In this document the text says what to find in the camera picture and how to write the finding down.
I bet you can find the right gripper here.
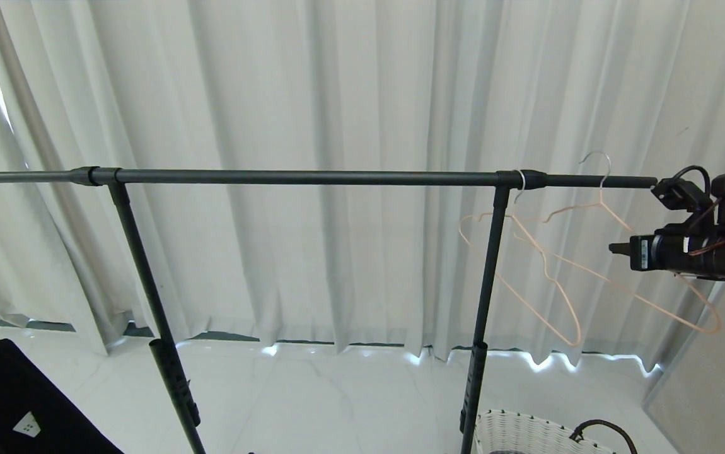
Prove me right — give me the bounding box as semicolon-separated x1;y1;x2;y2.
629;222;725;282

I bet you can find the pink clothes hanger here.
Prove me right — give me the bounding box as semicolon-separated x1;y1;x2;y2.
513;150;721;335
458;170;584;349

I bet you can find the black garment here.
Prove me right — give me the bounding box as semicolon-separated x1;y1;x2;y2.
0;339;125;454

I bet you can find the white laundry basket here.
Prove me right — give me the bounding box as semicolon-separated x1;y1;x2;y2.
473;409;639;454

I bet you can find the black clothes rack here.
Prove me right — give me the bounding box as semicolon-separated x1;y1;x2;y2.
0;166;659;454

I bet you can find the white curtain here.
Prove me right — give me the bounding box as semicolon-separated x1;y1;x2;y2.
0;0;725;379

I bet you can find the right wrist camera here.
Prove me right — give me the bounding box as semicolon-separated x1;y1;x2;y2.
651;178;714;212

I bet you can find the black cable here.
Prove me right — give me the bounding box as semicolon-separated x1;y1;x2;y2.
671;165;714;193

